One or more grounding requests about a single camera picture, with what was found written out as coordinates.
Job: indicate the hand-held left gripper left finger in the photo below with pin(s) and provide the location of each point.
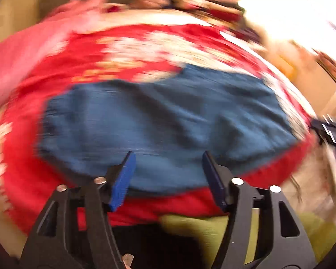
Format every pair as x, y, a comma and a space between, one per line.
123, 179

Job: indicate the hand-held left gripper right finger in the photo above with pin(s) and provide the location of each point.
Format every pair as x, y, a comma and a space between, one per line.
214, 182

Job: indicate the blue denim pants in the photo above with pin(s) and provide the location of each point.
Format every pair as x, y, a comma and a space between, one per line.
156, 123

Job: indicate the person's green garment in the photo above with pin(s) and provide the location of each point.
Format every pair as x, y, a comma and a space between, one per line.
196, 229

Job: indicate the red floral blanket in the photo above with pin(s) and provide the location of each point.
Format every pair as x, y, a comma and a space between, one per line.
30, 173

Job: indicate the pink quilt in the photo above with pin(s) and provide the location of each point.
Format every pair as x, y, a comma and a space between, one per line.
16, 61

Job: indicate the pile of folded clothes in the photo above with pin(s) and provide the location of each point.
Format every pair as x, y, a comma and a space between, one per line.
207, 0

